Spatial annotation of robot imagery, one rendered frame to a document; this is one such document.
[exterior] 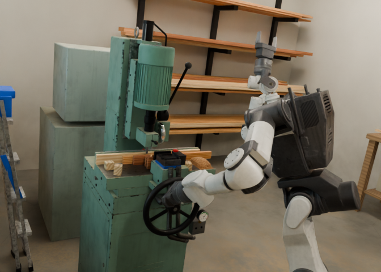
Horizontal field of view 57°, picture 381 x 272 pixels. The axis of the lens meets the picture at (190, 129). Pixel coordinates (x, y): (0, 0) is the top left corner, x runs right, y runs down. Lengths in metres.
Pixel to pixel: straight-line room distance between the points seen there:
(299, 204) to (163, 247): 0.81
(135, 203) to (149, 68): 0.65
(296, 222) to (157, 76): 0.89
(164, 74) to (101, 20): 2.38
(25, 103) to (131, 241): 2.44
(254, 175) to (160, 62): 0.82
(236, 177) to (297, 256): 0.66
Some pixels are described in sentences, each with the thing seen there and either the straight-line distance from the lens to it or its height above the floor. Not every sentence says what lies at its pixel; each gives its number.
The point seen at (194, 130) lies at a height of 0.54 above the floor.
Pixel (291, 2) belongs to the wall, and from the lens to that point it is 5.48.
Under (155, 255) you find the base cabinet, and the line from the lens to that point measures 1.98.
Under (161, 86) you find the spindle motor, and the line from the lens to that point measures 1.71.
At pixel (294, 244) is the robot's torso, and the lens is 1.62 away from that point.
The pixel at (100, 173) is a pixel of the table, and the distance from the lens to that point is 1.74.
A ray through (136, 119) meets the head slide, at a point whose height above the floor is 1.11.
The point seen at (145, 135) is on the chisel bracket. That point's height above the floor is 1.06.
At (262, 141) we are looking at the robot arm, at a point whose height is 1.27.
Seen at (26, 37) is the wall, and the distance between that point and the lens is 3.88.
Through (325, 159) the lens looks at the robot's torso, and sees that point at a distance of 1.43.
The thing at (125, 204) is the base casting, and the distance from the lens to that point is 1.74.
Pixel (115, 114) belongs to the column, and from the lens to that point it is 1.96.
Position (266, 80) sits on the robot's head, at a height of 1.43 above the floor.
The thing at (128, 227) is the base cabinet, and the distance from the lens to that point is 1.81.
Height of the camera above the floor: 1.55
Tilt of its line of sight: 14 degrees down
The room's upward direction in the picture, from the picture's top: 7 degrees clockwise
